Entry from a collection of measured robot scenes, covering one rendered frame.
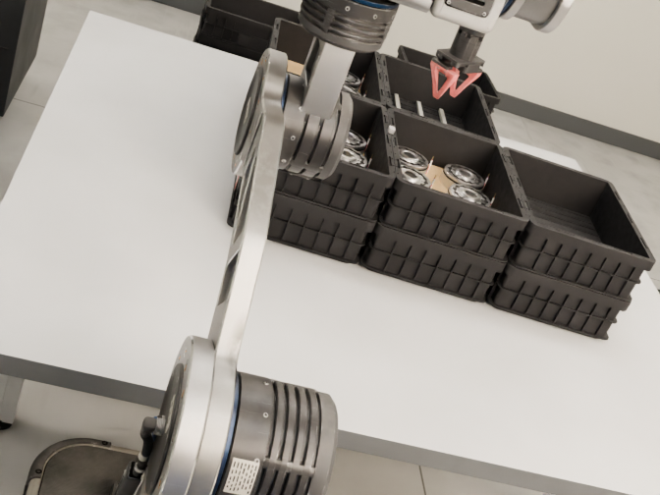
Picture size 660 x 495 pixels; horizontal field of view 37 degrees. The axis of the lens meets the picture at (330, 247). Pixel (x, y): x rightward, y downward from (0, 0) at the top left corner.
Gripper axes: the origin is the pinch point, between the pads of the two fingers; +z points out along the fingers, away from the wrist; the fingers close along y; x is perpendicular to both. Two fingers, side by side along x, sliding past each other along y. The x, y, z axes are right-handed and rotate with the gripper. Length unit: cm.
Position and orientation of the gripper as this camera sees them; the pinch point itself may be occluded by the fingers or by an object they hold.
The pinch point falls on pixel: (445, 93)
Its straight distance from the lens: 215.0
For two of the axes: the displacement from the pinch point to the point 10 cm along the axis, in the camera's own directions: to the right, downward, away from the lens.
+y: -6.6, 1.7, -7.3
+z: -3.2, 8.1, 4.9
